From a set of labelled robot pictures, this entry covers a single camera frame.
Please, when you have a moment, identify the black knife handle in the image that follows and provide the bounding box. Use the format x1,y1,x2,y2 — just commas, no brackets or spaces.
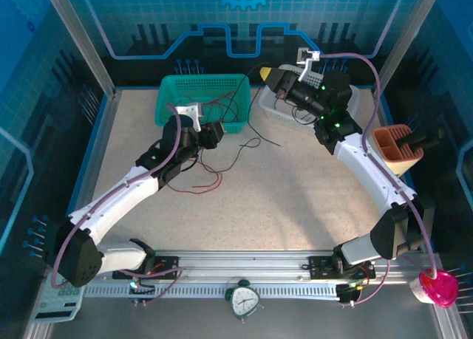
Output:
403,127,446,151
397,130,429,147

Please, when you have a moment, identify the aluminium rail beam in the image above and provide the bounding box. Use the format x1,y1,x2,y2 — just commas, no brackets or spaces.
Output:
47,249,440,285

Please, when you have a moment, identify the small circuit board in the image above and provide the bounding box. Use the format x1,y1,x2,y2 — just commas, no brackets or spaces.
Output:
128,278,156,303
336,279,365,305

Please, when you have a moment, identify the pink dome lamp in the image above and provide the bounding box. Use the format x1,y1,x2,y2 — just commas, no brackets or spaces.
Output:
409,268,460,309

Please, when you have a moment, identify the green alarm clock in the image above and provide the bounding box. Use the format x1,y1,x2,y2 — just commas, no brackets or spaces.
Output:
224,278,265,324

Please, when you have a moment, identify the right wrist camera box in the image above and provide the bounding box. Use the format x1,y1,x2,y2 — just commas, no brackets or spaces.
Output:
297,47,321,82

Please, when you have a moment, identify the teal plastic basket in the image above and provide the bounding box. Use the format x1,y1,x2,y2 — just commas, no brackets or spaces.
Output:
154,74,251,135

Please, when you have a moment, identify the white plastic basket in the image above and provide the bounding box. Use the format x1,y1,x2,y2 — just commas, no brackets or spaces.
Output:
257,64,361,133

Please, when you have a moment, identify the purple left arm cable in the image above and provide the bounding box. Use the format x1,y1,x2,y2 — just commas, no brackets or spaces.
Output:
50,103,186,307

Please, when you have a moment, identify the white calculator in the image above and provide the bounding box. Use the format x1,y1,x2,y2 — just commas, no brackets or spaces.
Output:
30,275,85,324

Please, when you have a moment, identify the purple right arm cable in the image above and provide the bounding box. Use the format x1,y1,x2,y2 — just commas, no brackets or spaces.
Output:
319,52,439,307

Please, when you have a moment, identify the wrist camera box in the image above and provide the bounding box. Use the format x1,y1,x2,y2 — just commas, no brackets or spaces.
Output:
297,47,321,82
174,103,205,132

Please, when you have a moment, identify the aluminium frame post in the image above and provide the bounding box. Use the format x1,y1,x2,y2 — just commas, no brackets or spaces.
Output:
371,0,446,98
40,0,118,97

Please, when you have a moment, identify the white slotted cable duct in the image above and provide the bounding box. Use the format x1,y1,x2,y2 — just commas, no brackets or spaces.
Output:
84,282,343,299

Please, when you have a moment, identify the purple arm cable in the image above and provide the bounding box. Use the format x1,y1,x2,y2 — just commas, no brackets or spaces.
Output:
319,52,439,307
50,103,186,307

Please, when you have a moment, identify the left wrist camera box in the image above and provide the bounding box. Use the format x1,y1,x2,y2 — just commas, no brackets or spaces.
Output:
174,103,205,132

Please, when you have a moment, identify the beige holder with orange top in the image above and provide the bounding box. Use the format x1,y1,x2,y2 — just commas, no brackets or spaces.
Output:
371,123,425,177

